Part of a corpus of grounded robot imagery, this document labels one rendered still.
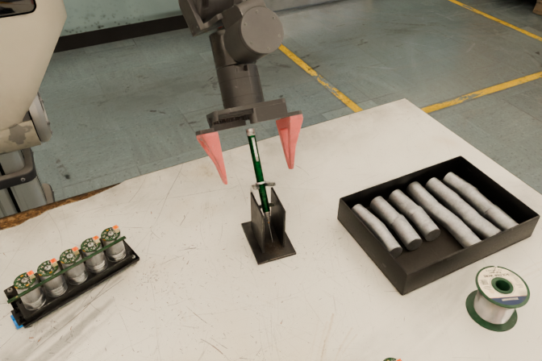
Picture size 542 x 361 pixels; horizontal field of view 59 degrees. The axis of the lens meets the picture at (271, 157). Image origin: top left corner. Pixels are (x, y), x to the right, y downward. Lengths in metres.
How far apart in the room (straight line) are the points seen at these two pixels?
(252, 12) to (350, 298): 0.38
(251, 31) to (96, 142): 1.79
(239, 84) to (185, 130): 1.66
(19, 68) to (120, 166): 1.28
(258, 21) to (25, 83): 0.47
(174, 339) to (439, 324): 0.33
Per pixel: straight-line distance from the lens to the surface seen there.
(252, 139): 0.67
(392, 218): 0.73
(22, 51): 0.89
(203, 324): 0.64
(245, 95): 0.64
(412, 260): 0.71
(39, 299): 0.67
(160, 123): 2.36
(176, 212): 0.77
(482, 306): 0.67
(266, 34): 0.59
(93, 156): 2.23
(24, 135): 0.97
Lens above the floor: 1.28
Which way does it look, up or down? 38 degrees down
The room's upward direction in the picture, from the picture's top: straight up
